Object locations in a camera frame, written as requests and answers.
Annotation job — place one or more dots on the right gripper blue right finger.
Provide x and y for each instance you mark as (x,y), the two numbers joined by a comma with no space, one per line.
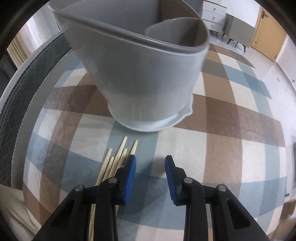
(175,176)

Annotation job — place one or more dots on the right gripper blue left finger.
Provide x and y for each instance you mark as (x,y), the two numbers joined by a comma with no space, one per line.
(125,176)

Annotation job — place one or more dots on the wooden chopstick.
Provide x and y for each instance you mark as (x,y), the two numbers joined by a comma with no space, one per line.
(122,159)
(134,148)
(117,157)
(103,167)
(108,169)

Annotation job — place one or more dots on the grey oval utensil holder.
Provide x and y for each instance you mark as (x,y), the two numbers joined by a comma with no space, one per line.
(143,56)

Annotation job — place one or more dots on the dark grey mattress bed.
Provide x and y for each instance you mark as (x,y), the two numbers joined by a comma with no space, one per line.
(19,93)

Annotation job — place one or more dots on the white dresser with drawers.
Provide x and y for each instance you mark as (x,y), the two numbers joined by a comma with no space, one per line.
(213,15)

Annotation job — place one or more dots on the plaid checkered rug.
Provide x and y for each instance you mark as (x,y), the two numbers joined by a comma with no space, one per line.
(233,137)

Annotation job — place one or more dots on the yellow wooden door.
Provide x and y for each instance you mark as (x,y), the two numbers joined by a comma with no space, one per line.
(269,36)

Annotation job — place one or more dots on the grey nightstand cabinet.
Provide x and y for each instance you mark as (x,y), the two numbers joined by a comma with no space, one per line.
(239,31)

